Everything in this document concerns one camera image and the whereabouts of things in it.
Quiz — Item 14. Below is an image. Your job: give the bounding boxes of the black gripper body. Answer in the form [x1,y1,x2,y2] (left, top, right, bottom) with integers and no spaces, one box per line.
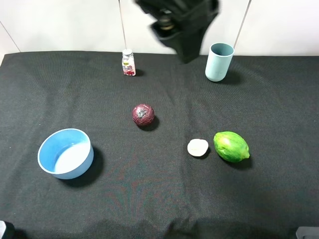
[135,0,219,64]

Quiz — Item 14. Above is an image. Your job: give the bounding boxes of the small white round object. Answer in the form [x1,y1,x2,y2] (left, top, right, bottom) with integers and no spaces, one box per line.
[187,138,209,157]

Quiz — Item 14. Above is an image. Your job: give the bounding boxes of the pale blue tall cup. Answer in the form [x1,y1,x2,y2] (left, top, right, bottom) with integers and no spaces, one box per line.
[205,43,235,82]

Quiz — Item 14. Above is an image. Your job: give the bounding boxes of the small candy bottle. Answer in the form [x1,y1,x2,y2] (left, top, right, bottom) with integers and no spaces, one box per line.
[122,48,136,76]

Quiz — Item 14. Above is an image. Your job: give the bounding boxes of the dark red ball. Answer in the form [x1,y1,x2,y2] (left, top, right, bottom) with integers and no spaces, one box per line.
[132,104,155,127]

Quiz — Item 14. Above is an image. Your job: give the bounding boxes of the green papaya fruit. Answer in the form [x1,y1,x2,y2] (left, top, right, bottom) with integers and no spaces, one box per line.
[213,131,250,163]

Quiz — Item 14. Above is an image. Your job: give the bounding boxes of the black table cloth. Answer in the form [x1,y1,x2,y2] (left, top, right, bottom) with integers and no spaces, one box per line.
[0,52,319,239]

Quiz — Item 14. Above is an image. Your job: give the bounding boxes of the blue bowl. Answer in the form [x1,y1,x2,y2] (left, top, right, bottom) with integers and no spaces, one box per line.
[37,128,94,180]

